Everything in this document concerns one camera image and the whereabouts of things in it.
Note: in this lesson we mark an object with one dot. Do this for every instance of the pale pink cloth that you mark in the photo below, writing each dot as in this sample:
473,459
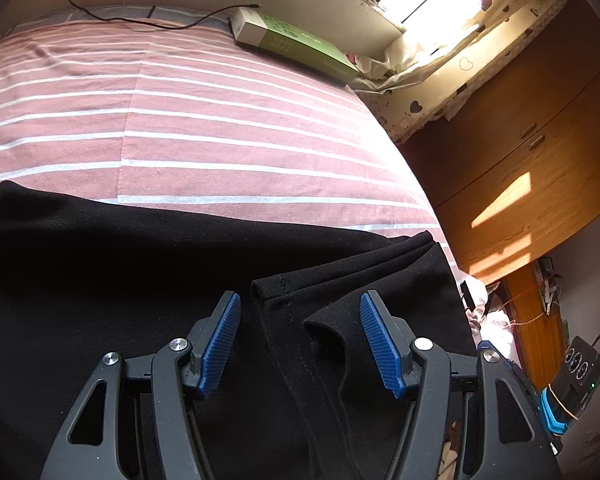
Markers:
495,325

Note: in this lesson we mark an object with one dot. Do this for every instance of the pink striped bed sheet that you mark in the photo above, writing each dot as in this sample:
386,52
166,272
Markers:
205,125

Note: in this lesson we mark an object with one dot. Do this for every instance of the long green white box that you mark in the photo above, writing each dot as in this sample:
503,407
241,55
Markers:
300,42

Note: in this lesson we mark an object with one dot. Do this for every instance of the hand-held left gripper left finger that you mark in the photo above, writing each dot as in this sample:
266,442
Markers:
220,350

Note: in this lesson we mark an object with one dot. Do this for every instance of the small wooden cabinet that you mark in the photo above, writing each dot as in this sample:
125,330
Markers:
530,330

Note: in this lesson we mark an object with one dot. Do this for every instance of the black pants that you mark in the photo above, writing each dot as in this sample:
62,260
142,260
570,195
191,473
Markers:
130,270

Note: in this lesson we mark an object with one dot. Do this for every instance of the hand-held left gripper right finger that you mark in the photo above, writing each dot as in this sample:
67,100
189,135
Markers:
382,350

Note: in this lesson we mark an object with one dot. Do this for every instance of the heart print curtain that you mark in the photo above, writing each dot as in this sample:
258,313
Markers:
455,60

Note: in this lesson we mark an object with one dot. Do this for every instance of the wooden wardrobe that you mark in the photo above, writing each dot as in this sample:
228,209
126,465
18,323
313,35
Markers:
530,135

